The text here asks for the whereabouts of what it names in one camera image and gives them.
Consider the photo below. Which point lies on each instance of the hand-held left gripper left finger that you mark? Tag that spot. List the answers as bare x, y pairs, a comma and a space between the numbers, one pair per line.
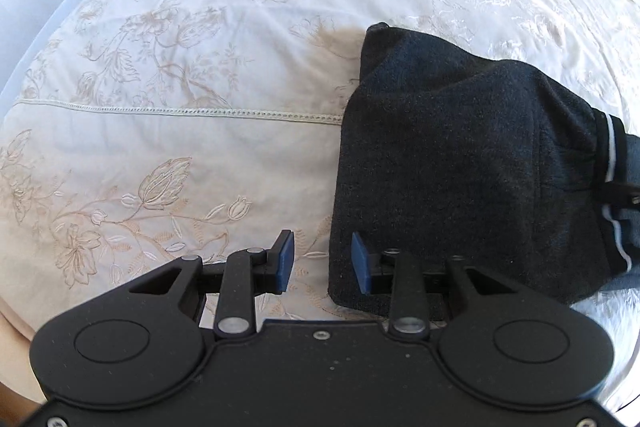
285, 263

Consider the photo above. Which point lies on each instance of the white embroidered bedspread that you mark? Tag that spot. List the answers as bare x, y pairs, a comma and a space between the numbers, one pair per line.
200, 72

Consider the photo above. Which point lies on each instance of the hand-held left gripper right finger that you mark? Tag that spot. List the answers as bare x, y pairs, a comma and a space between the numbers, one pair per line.
361, 264

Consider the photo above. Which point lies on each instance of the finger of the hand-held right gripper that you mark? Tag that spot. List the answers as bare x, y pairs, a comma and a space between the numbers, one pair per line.
622, 194

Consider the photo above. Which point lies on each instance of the dark grey pants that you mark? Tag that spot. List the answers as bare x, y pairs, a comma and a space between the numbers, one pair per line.
450, 157

